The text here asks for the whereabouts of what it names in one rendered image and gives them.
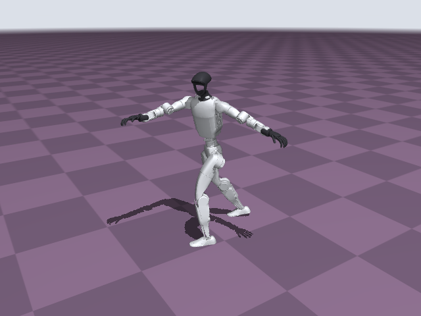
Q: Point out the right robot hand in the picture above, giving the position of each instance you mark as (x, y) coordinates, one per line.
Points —
(139, 117)

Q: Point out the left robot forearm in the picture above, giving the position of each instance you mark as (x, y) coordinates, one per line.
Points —
(256, 125)

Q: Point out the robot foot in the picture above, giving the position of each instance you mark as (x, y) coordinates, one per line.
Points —
(201, 242)
(237, 212)

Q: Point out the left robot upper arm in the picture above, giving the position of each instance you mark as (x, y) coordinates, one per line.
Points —
(224, 107)

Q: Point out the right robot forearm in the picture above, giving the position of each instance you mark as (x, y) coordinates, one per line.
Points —
(158, 112)

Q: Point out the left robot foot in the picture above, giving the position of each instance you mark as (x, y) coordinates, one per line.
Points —
(201, 242)

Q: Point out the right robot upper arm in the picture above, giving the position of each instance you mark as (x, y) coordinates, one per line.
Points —
(178, 105)

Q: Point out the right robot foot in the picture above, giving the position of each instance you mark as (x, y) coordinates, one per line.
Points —
(237, 212)

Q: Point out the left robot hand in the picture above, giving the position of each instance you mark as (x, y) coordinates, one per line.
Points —
(274, 136)

